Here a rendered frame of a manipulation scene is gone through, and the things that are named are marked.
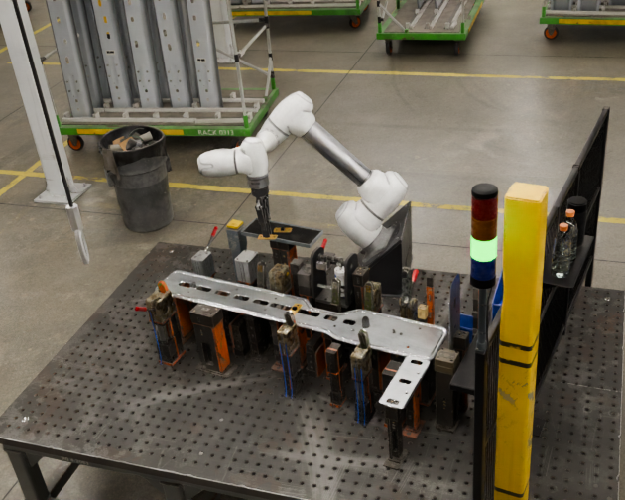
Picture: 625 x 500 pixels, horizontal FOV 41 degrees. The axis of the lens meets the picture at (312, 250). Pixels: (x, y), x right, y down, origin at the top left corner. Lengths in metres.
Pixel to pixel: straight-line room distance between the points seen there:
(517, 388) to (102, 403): 1.92
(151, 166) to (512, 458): 4.03
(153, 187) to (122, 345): 2.39
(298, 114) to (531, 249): 1.83
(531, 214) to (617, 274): 3.40
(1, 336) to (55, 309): 0.39
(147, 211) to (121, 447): 3.09
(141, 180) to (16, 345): 1.53
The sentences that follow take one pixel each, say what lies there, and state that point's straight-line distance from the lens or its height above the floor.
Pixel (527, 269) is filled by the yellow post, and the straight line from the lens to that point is 2.39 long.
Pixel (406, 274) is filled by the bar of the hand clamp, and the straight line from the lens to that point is 3.39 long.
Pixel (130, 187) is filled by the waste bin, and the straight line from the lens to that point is 6.28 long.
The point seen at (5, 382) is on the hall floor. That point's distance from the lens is 5.34.
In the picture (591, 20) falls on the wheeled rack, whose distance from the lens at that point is 9.75.
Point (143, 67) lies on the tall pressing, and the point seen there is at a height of 0.69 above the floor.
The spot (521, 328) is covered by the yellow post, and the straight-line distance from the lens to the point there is 2.51.
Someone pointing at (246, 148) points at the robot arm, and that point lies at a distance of 3.40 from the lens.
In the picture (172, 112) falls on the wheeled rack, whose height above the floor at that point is 0.28.
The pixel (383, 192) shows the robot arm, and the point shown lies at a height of 1.21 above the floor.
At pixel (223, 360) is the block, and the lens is 3.76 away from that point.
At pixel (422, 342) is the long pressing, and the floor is 1.00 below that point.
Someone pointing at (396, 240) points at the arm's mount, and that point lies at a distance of 3.99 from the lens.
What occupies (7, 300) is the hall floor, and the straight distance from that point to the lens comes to 6.11.
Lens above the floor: 3.09
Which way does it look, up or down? 31 degrees down
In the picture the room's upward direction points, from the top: 6 degrees counter-clockwise
